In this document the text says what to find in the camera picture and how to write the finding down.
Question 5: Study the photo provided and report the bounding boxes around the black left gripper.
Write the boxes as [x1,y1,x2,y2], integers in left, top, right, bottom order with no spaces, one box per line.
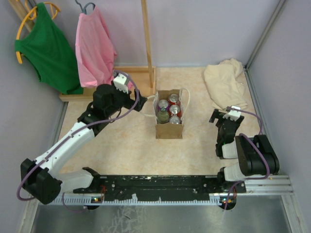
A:
[105,80,146,117]

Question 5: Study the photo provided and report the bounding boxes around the purple soda can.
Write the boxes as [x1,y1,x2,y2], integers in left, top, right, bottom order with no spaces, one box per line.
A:
[157,99,170,112]

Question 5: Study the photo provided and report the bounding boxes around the green glass bottle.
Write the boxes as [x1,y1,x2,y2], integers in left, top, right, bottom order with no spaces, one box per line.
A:
[156,108,170,124]

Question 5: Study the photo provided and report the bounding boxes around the red soda can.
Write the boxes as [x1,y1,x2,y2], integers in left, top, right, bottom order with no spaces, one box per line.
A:
[168,93,180,106]
[169,104,182,118]

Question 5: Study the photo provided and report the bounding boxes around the brown canvas bag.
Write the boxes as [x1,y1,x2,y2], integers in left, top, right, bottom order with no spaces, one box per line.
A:
[144,88,190,139]

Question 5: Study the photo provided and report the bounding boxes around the silver top purple can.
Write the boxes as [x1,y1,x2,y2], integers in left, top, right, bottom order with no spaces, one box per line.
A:
[169,116,182,124]

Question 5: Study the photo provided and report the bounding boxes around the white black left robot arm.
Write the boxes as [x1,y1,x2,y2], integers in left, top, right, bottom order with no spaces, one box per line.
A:
[17,84,148,204]

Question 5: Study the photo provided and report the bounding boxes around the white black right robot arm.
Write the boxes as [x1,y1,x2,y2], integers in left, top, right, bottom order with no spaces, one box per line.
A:
[209,106,280,192]

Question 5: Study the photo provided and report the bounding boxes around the wooden clothes rack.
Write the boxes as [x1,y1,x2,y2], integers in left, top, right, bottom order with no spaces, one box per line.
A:
[9,0,156,102]

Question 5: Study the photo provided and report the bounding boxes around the red soda can back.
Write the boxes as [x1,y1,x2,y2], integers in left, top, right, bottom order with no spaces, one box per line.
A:
[168,93,180,106]

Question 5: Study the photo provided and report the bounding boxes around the beige crumpled cloth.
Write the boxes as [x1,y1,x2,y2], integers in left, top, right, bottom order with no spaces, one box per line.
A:
[203,58,247,110]

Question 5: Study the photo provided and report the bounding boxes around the pink t-shirt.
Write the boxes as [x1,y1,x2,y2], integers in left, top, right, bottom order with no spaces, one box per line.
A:
[75,6,117,88]

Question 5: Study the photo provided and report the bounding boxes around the grey clothes hanger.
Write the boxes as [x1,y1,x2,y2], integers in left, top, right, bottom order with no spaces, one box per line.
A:
[75,0,96,15]

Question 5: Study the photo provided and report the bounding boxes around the green tank top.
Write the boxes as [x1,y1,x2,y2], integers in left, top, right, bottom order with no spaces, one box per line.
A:
[15,2,84,95]

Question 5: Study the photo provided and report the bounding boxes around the yellow clothes hanger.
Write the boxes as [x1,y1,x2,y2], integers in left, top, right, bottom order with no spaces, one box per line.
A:
[15,1,61,65]

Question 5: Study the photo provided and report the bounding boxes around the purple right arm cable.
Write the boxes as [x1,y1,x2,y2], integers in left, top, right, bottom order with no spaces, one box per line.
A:
[223,106,271,211]

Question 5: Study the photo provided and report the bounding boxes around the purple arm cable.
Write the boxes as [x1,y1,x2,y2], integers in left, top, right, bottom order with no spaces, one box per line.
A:
[223,106,271,211]
[16,69,142,213]

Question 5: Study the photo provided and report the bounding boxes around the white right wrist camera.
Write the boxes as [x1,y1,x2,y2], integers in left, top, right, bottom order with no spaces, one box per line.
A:
[223,106,241,121]

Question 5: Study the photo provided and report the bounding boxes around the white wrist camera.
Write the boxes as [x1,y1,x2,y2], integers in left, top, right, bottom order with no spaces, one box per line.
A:
[113,73,129,94]
[223,106,241,121]

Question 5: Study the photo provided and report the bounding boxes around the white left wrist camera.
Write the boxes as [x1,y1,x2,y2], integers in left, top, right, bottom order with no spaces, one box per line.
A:
[113,73,129,94]

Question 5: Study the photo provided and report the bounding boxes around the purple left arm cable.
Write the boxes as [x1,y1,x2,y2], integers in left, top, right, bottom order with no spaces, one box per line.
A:
[16,69,142,213]

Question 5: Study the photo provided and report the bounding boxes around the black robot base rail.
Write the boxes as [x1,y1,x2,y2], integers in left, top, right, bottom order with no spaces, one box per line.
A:
[73,175,234,201]

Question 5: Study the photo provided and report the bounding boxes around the aluminium frame rail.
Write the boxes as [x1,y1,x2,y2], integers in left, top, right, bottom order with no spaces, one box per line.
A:
[30,175,295,195]

